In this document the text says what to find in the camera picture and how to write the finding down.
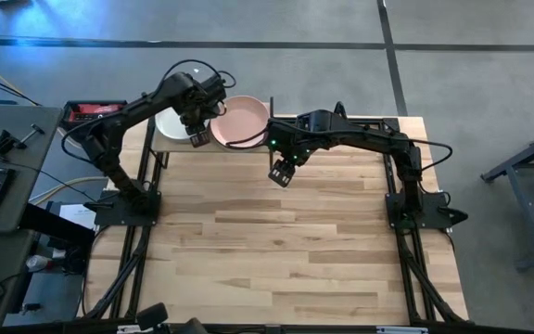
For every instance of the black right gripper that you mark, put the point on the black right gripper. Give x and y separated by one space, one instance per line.
290 146

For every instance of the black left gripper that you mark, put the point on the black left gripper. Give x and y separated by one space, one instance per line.
199 111

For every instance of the white plate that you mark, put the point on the white plate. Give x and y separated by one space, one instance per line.
167 125

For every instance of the pink plate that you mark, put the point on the pink plate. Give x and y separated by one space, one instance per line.
241 118

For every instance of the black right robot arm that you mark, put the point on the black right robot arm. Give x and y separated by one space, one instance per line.
364 137

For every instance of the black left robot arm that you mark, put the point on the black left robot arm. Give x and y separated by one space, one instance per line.
132 107

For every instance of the white paper sheet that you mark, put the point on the white paper sheet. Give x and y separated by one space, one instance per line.
77 214

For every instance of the grey desk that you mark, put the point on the grey desk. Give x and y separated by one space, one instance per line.
26 185

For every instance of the black clamp tool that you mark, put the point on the black clamp tool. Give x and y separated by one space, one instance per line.
5 141

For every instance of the white red bottle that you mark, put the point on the white red bottle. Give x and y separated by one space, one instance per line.
37 263

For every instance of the dark metal stand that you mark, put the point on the dark metal stand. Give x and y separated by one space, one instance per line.
521 213

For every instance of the black aluminium table frame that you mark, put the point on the black aluminium table frame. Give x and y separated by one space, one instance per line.
373 122

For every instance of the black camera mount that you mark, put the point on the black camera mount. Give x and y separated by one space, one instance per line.
190 327

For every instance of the black table camera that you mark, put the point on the black table camera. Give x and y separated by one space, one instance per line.
152 316

